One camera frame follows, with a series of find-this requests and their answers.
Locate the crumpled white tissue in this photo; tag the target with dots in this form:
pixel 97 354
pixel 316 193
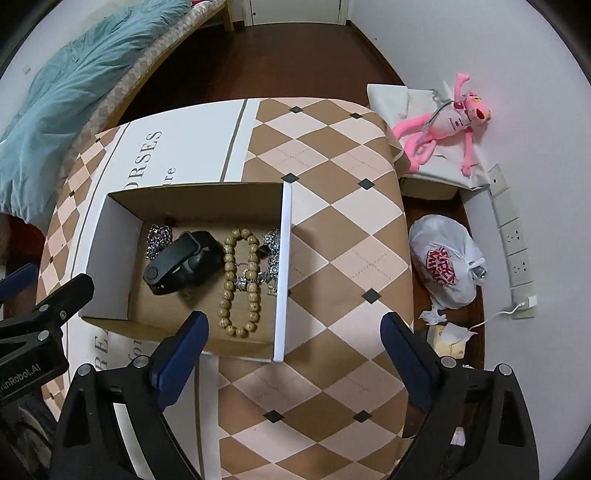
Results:
pixel 431 316

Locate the white door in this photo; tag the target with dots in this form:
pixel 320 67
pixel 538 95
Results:
pixel 295 11

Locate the tissue pack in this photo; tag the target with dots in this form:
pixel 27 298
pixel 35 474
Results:
pixel 443 344

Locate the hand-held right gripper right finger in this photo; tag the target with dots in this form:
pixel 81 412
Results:
pixel 406 360

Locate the bed with patterned mattress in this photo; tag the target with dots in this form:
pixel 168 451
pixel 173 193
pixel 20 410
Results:
pixel 152 60

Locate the white plastic bag red print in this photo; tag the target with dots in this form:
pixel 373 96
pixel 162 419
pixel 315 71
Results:
pixel 443 240

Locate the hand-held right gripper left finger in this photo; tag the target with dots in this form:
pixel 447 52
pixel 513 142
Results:
pixel 180 360

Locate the black fitness band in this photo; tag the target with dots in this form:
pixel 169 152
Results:
pixel 171 267

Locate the pink plush toy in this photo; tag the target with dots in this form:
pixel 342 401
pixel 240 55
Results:
pixel 450 122

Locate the cardboard box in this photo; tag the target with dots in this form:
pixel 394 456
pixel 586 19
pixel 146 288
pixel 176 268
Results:
pixel 115 258

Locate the row of wall outlets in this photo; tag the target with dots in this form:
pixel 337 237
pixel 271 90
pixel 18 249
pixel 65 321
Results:
pixel 512 230

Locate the light blue duvet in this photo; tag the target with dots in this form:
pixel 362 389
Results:
pixel 69 92

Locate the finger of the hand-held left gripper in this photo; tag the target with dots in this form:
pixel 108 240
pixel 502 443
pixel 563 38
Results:
pixel 18 281
pixel 64 300

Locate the small silver pendant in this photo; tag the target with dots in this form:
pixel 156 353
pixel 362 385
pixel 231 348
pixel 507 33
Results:
pixel 241 281

